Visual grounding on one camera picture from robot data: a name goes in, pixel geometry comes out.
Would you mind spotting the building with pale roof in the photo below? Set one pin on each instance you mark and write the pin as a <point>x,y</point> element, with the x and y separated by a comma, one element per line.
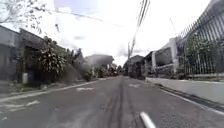
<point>99,60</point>

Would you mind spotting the pole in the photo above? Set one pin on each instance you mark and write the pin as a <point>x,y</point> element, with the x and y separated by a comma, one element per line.
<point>129,51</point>

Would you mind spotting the grey asphalt road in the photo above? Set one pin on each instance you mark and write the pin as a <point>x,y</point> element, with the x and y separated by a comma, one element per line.
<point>110,103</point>

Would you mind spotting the row of grey buildings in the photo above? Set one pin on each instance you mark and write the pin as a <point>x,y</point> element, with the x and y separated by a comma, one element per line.
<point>163,58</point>

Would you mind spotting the row of leafy bushes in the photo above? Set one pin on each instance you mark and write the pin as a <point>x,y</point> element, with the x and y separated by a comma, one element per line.
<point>51,61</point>

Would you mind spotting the robot's own part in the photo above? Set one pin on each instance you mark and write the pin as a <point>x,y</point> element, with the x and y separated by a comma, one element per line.
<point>147,120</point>

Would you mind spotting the pale concrete verge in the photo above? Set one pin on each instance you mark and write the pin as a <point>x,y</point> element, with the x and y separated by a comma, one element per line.
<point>40,92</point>

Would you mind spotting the metal railing fence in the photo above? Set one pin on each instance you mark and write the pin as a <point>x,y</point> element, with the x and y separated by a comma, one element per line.
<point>203,46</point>

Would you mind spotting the grey walled building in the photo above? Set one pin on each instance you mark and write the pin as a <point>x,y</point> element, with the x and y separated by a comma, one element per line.
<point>13,53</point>

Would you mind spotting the bare-branched tree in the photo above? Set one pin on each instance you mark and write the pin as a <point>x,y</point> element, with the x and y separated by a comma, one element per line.
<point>18,13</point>

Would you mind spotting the low white wall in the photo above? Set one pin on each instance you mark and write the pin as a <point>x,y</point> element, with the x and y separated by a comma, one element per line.
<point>196,88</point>

